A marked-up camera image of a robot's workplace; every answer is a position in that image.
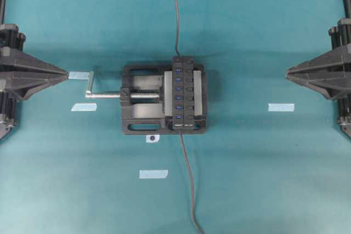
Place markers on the blue tape strip near crank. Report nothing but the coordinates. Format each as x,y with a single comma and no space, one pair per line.
79,75

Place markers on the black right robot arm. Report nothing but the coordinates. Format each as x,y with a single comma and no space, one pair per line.
329,73

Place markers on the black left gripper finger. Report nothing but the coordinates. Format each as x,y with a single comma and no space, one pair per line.
22,87
16,60

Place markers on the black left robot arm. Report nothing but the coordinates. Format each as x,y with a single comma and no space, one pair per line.
13,38

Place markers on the black bench vise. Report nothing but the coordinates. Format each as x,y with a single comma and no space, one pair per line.
146,99

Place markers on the blue tape strip bottom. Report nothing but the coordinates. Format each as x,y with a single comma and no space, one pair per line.
153,174

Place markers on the white tape with dark dot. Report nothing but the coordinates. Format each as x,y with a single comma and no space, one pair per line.
152,138

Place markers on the blue tape strip right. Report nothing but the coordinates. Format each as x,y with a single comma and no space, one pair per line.
284,107

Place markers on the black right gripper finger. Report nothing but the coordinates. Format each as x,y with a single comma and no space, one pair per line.
336,57
330,89

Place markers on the black multiport USB hub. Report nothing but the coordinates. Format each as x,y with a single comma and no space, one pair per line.
183,92

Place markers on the blue tape strip left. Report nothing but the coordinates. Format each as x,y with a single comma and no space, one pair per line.
84,107

